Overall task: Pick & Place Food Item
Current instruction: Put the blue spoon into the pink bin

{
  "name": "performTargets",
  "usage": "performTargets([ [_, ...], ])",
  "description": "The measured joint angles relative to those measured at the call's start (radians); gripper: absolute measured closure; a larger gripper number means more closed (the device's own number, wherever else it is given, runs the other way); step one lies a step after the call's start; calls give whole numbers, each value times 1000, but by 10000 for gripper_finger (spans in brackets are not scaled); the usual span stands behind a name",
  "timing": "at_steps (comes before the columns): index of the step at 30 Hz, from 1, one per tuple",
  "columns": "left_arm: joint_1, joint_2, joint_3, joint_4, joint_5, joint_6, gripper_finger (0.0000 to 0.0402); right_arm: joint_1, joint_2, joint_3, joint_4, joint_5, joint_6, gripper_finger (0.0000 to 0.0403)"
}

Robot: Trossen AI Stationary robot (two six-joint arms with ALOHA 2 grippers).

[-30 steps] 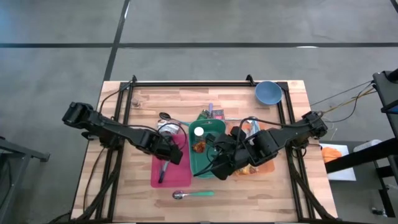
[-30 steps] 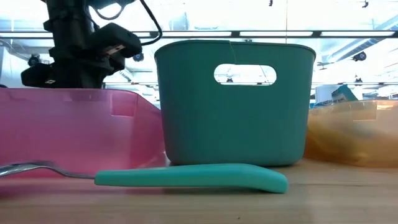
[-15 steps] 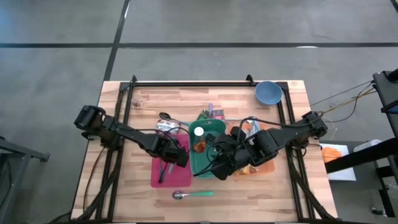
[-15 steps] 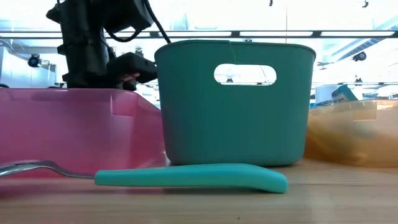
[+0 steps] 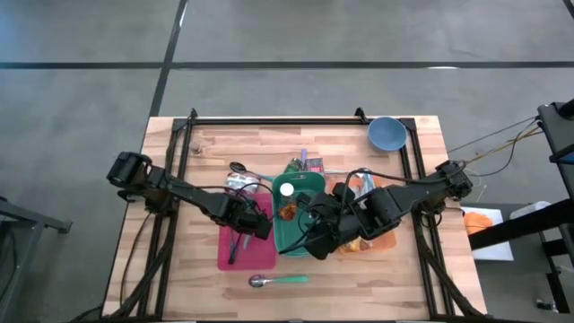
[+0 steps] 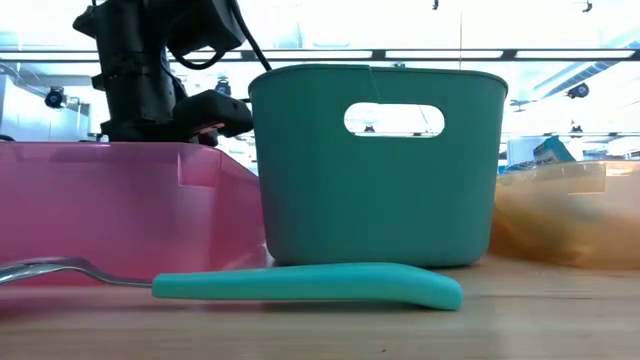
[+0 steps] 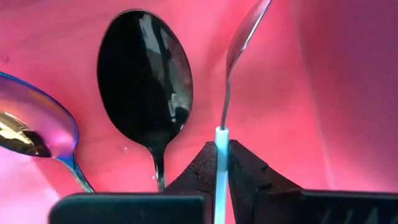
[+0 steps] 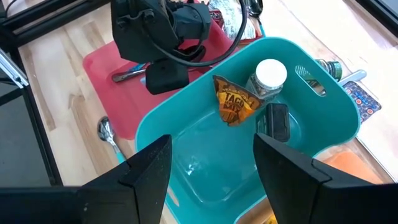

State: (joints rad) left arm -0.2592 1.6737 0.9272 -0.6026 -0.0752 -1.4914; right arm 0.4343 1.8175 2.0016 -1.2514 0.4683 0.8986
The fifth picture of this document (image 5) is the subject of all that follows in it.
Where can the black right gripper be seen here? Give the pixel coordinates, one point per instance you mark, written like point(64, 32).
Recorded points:
point(332, 233)

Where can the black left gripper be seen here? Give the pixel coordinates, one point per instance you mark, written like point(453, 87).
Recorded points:
point(237, 213)

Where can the yellow red snack packet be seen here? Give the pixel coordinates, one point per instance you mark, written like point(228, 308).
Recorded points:
point(354, 245)

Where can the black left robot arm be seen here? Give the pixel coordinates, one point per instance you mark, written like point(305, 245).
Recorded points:
point(179, 190)

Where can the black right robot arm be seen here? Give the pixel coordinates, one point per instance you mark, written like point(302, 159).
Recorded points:
point(417, 188)

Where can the pink translucent plastic bin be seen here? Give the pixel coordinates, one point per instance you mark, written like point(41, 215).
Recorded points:
point(255, 255)

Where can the brown orange snack packet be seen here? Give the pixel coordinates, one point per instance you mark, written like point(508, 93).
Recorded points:
point(288, 212)

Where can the glass jar with white lid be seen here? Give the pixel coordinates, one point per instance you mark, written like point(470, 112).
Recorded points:
point(287, 189)

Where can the red spice box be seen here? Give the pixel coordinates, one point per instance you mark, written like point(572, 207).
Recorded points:
point(316, 166)

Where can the small green spice jar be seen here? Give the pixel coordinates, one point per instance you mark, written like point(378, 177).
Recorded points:
point(294, 166)

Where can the orange translucent plastic bin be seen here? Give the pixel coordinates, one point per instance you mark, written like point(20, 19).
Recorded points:
point(385, 240)

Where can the blue bowl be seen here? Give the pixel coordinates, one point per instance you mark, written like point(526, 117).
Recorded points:
point(387, 133)

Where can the orange cloth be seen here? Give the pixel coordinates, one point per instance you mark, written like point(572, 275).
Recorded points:
point(477, 223)

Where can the white paper sheet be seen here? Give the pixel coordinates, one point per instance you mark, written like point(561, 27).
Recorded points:
point(498, 242)

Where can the grey metal stand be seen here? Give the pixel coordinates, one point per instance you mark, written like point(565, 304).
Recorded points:
point(27, 220)

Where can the white plastic container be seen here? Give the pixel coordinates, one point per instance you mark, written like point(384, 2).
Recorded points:
point(529, 210)

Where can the black metal stand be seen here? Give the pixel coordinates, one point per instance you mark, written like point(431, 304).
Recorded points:
point(556, 130)

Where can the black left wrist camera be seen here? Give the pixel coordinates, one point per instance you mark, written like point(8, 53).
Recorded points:
point(263, 228)

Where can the black aluminium table frame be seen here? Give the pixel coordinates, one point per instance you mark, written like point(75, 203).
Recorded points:
point(291, 121)

